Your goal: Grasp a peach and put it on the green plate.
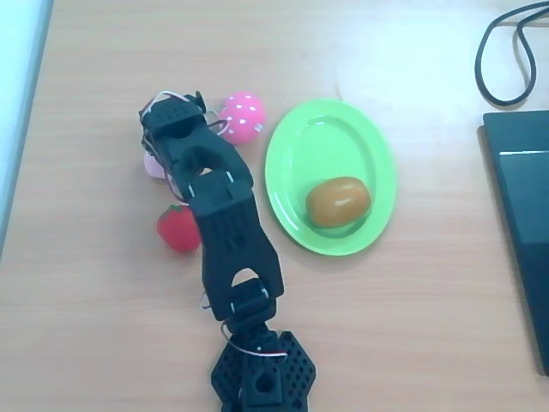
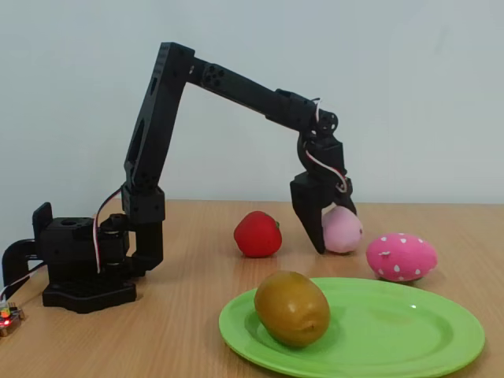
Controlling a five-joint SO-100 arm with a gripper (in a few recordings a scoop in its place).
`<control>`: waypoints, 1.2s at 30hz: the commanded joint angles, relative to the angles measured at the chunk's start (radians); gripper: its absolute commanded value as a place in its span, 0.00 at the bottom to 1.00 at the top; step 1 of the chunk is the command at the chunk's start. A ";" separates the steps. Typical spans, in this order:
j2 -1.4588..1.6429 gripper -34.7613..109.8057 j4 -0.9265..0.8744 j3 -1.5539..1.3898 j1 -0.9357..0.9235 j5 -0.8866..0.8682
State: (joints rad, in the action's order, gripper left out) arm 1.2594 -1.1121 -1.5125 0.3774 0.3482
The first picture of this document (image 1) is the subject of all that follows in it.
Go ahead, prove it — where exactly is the light pink plush peach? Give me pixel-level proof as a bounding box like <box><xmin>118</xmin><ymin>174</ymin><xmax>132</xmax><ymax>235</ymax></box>
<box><xmin>143</xmin><ymin>153</ymin><xmax>167</xmax><ymax>179</ymax></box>

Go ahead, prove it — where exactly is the green oval plate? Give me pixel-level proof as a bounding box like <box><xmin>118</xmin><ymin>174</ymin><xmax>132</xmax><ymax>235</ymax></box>
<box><xmin>264</xmin><ymin>98</ymin><xmax>398</xmax><ymax>258</ymax></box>

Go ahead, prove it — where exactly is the red tomato toy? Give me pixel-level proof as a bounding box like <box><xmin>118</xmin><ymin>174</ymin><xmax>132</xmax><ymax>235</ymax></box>
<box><xmin>156</xmin><ymin>204</ymin><xmax>202</xmax><ymax>254</ymax></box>

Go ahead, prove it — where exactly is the pink white-dotted plush strawberry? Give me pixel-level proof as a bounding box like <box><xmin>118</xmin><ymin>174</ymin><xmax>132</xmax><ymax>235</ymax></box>
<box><xmin>217</xmin><ymin>91</ymin><xmax>267</xmax><ymax>147</ymax></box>

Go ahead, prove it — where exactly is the brown kiwi toy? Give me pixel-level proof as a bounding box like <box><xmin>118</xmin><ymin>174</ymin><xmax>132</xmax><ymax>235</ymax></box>
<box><xmin>305</xmin><ymin>176</ymin><xmax>371</xmax><ymax>228</ymax></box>

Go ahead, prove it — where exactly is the black laptop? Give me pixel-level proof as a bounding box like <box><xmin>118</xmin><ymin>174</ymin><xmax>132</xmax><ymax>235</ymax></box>
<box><xmin>478</xmin><ymin>110</ymin><xmax>549</xmax><ymax>378</ymax></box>

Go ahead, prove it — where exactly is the white red wrist servo cable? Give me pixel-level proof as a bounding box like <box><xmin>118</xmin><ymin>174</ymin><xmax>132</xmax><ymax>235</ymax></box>
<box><xmin>141</xmin><ymin>88</ymin><xmax>192</xmax><ymax>117</ymax></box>

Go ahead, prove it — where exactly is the white red shoulder servo cable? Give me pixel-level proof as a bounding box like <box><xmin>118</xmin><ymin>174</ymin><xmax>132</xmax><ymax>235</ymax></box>
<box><xmin>220</xmin><ymin>321</ymin><xmax>288</xmax><ymax>358</ymax></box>

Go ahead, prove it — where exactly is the black looped cable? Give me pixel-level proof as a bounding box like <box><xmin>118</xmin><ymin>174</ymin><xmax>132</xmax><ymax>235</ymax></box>
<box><xmin>474</xmin><ymin>0</ymin><xmax>549</xmax><ymax>108</ymax></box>

